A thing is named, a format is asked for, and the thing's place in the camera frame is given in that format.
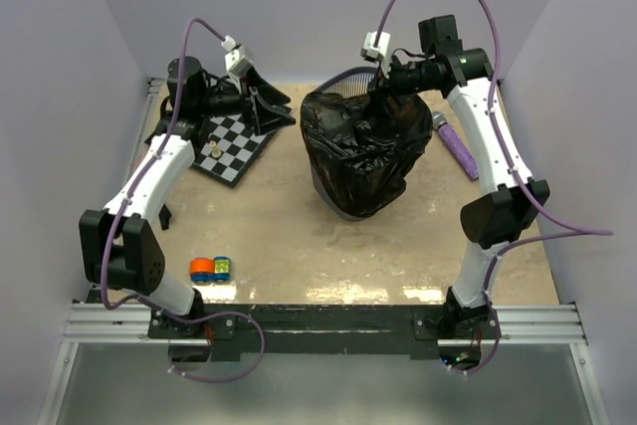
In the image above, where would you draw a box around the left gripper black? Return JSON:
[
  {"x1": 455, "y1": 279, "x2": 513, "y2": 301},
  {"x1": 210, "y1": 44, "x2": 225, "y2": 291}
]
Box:
[{"x1": 197, "y1": 67, "x2": 296, "y2": 135}]

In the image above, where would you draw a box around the grey plastic trash bin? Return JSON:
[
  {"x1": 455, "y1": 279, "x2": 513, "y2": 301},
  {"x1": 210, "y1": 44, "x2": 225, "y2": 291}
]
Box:
[{"x1": 301, "y1": 67, "x2": 404, "y2": 222}]

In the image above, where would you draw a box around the black plastic trash bag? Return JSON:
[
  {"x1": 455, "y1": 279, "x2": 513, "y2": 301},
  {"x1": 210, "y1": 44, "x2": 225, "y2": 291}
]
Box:
[{"x1": 300, "y1": 92, "x2": 433, "y2": 222}]

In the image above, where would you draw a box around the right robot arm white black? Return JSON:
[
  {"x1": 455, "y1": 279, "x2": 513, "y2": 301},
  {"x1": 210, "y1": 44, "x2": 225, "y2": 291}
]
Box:
[{"x1": 360, "y1": 15, "x2": 550, "y2": 338}]

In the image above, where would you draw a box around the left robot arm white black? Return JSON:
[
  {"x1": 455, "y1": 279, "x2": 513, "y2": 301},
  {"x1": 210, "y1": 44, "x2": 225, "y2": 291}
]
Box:
[{"x1": 79, "y1": 57, "x2": 296, "y2": 337}]

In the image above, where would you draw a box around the black white chessboard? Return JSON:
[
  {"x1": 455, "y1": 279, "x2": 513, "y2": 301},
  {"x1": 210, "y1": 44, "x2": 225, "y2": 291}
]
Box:
[{"x1": 144, "y1": 113, "x2": 280, "y2": 190}]

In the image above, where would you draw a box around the purple glitter toy microphone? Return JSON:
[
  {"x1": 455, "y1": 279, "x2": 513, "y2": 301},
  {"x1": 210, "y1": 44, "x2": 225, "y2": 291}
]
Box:
[{"x1": 432, "y1": 110, "x2": 479, "y2": 181}]

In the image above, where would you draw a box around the beige chess pawn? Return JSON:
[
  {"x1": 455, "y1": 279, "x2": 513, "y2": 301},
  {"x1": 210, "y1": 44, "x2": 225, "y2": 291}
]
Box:
[{"x1": 210, "y1": 141, "x2": 223, "y2": 158}]

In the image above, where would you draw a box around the small black flat piece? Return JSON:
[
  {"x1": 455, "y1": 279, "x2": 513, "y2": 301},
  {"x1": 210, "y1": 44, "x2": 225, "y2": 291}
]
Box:
[{"x1": 158, "y1": 204, "x2": 172, "y2": 231}]

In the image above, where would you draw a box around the orange blue toy car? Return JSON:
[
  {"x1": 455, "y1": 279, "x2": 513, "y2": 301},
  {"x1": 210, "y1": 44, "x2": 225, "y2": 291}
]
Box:
[{"x1": 189, "y1": 256, "x2": 232, "y2": 284}]

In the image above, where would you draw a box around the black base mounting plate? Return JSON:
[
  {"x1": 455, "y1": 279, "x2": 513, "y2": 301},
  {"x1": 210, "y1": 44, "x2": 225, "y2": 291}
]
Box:
[{"x1": 148, "y1": 304, "x2": 499, "y2": 362}]

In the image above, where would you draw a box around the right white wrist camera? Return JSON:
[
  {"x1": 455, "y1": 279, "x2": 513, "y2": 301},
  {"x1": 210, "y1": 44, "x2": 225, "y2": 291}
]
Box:
[{"x1": 360, "y1": 31, "x2": 391, "y2": 65}]

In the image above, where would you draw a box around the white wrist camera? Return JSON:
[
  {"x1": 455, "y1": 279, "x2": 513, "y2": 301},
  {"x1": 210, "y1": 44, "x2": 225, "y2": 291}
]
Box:
[
  {"x1": 360, "y1": 31, "x2": 391, "y2": 65},
  {"x1": 221, "y1": 36, "x2": 254, "y2": 81}
]

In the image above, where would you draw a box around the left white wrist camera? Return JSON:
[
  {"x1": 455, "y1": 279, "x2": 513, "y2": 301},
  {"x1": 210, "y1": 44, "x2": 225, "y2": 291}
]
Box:
[{"x1": 221, "y1": 36, "x2": 254, "y2": 81}]

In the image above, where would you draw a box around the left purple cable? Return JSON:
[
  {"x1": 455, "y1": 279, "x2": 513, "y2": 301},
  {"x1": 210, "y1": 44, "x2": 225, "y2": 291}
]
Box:
[{"x1": 100, "y1": 16, "x2": 266, "y2": 380}]

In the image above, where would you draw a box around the purple cable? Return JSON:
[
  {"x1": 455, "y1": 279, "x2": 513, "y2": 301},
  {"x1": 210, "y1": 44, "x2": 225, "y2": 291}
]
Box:
[
  {"x1": 100, "y1": 16, "x2": 266, "y2": 380},
  {"x1": 375, "y1": 0, "x2": 614, "y2": 376}
]

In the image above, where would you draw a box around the aluminium left side rail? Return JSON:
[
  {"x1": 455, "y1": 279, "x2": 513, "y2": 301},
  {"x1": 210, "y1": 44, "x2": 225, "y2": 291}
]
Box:
[{"x1": 84, "y1": 77, "x2": 165, "y2": 303}]

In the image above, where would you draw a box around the aluminium rail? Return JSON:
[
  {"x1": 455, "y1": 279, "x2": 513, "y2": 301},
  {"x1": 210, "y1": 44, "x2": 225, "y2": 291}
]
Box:
[
  {"x1": 84, "y1": 77, "x2": 165, "y2": 303},
  {"x1": 63, "y1": 304, "x2": 587, "y2": 345}
]

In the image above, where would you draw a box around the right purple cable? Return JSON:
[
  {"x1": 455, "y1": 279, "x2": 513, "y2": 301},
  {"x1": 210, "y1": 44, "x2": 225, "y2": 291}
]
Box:
[{"x1": 375, "y1": 0, "x2": 614, "y2": 376}]

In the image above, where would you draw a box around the aluminium front rail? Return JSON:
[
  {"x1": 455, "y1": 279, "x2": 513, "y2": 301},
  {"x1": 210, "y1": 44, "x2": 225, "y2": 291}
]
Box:
[{"x1": 63, "y1": 304, "x2": 587, "y2": 345}]

